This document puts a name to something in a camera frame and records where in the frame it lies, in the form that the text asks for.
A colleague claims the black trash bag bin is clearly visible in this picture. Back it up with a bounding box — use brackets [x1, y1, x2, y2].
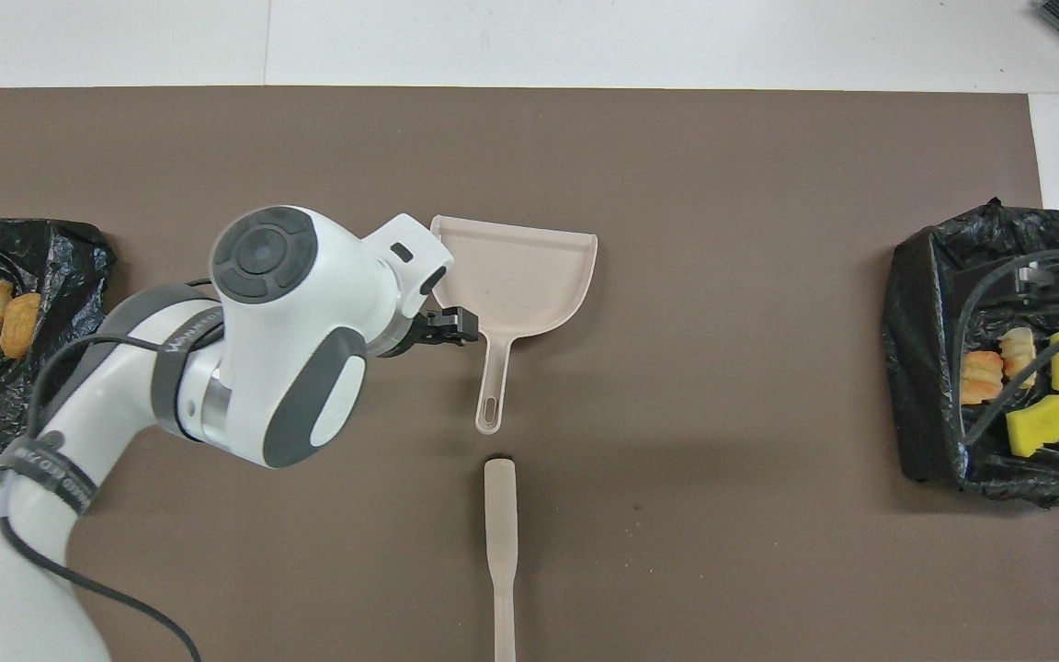
[0, 216, 117, 493]
[882, 198, 1059, 508]

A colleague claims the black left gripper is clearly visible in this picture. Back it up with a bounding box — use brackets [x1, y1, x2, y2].
[371, 308, 480, 360]

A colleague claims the rounded yellow sponge piece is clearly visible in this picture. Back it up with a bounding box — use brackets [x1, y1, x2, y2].
[1006, 394, 1059, 458]

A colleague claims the beige brush with black bristles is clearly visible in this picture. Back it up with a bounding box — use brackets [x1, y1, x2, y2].
[483, 456, 519, 662]

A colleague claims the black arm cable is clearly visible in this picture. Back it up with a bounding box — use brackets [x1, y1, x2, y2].
[951, 246, 1059, 448]
[0, 279, 218, 662]

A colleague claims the brown fried bread piece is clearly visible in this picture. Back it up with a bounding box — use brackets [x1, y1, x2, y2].
[0, 292, 42, 360]

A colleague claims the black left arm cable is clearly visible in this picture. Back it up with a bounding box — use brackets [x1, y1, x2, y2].
[0, 279, 218, 662]

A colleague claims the orange croissant piece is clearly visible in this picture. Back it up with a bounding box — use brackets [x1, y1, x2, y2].
[958, 350, 1006, 406]

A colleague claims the brown table mat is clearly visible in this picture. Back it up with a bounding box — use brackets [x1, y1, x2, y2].
[0, 87, 1059, 662]

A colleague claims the beige plastic dustpan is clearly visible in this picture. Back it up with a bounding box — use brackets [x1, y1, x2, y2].
[429, 214, 599, 436]

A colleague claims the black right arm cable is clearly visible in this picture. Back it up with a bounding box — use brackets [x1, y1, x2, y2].
[951, 246, 1059, 448]

